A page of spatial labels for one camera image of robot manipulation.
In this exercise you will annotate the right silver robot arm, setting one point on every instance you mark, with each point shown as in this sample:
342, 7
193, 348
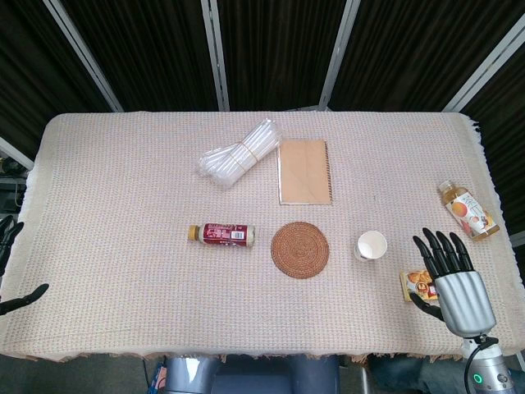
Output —
487, 365

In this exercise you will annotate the brown spiral notebook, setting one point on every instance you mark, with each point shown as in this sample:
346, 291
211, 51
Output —
304, 172

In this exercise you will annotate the small white paper cup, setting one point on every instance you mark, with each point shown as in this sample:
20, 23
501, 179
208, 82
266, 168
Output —
370, 246

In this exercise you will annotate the orange tea drink bottle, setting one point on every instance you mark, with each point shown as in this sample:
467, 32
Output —
468, 210

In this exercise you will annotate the red label drink bottle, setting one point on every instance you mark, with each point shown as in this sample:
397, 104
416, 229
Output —
223, 235

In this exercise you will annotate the beige woven tablecloth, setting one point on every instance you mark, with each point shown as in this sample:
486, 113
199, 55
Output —
164, 267

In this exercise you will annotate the black folding screen panels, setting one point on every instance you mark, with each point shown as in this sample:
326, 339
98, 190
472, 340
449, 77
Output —
279, 53

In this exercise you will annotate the silver blue robot base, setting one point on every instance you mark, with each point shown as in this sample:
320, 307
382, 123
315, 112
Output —
250, 373

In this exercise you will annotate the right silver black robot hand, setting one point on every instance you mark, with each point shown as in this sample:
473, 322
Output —
463, 292

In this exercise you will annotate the round woven rattan coaster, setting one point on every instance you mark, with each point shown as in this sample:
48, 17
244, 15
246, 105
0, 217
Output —
298, 249

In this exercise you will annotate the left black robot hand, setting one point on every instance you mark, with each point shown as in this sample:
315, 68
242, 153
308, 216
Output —
10, 262

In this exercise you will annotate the bundle of clear plastic straws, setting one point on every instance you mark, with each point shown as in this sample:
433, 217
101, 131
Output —
240, 152

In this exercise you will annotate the yellow snack packet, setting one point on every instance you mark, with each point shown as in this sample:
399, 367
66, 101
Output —
419, 284

